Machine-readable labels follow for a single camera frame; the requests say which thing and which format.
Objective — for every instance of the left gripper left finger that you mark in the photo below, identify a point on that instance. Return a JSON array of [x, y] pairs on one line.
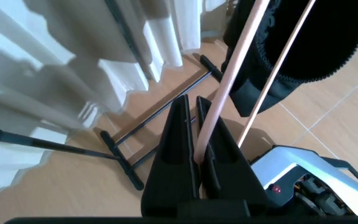
[[166, 183]]

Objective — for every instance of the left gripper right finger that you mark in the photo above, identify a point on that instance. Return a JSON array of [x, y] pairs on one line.
[[238, 186]]

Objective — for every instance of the pink clothes hanger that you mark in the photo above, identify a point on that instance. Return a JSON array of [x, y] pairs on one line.
[[230, 77]]

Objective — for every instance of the black shorts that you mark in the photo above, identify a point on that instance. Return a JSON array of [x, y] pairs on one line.
[[322, 37]]

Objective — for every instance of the black clothes rack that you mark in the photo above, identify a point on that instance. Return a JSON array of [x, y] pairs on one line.
[[123, 161]]

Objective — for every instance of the white curtain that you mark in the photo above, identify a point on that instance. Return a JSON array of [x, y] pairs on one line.
[[26, 46]]

